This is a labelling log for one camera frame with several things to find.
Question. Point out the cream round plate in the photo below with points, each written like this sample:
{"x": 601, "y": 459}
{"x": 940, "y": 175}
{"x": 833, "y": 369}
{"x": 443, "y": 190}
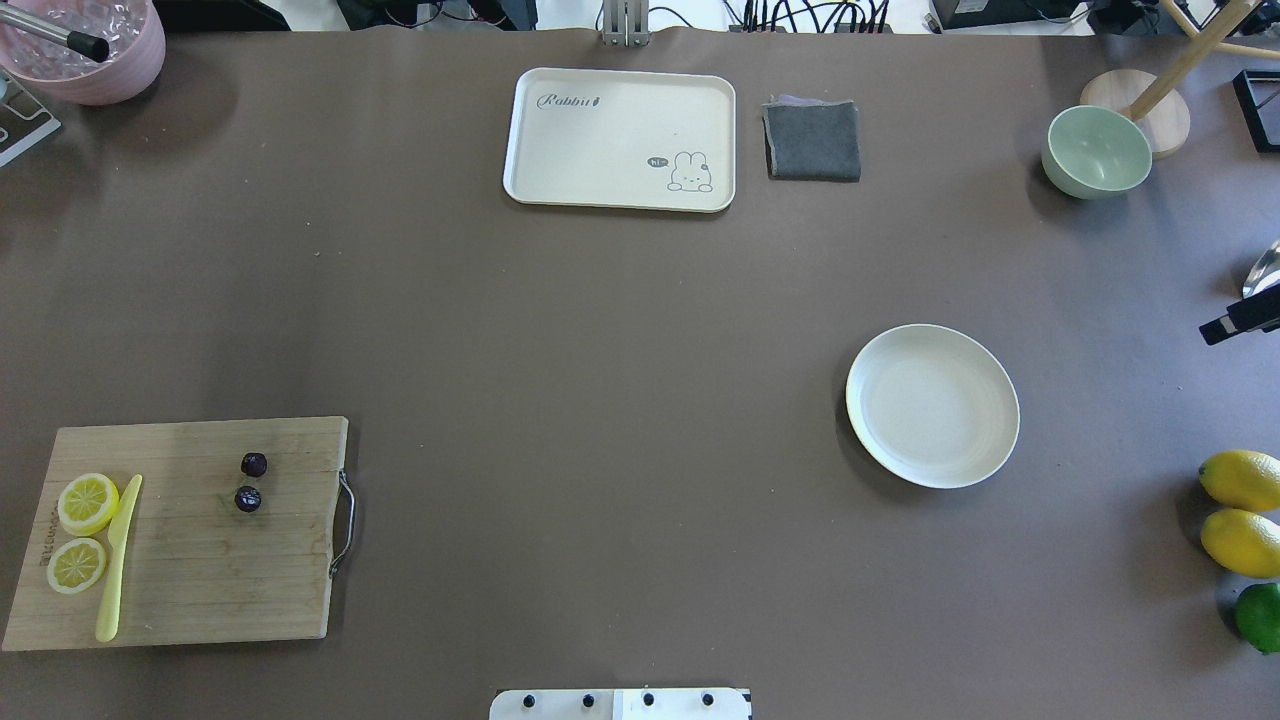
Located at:
{"x": 933, "y": 406}

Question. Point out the wooden cup stand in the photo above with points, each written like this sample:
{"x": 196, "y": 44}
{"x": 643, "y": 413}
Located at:
{"x": 1153, "y": 103}

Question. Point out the cream rabbit tray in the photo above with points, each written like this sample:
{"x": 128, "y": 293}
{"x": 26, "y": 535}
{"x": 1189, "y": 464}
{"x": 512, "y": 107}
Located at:
{"x": 622, "y": 139}

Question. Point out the metal muddler black tip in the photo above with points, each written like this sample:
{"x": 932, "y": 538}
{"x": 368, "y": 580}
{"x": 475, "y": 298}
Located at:
{"x": 93, "y": 47}

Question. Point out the yellow lemon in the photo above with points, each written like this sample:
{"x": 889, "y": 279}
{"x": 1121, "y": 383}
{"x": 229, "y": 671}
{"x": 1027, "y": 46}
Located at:
{"x": 1242, "y": 479}
{"x": 1242, "y": 541}

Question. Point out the metal ice scoop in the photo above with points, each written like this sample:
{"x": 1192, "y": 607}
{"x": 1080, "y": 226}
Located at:
{"x": 1264, "y": 273}

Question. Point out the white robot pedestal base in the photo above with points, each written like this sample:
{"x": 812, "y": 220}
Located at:
{"x": 623, "y": 703}

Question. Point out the lemon slice near board edge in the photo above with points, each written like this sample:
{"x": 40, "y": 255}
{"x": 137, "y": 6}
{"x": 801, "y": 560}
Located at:
{"x": 87, "y": 504}

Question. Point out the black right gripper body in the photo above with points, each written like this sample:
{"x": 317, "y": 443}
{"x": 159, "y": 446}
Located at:
{"x": 1243, "y": 320}

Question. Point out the green lime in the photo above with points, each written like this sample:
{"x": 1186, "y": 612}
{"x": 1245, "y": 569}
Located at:
{"x": 1256, "y": 616}

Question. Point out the grey folded cloth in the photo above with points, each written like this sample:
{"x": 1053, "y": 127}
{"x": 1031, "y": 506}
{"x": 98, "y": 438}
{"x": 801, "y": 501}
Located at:
{"x": 812, "y": 140}

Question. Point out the yellow plastic knife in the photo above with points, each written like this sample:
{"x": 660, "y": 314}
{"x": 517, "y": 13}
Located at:
{"x": 119, "y": 531}

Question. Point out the mint green bowl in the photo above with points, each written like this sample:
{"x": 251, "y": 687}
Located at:
{"x": 1094, "y": 153}

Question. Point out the pink bowl with ice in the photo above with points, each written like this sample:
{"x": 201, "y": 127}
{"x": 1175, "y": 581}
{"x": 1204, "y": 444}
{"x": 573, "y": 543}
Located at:
{"x": 136, "y": 44}

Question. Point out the white wire cup rack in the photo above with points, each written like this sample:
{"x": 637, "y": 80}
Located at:
{"x": 25, "y": 121}

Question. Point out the wooden cutting board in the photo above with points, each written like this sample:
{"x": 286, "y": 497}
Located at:
{"x": 198, "y": 570}

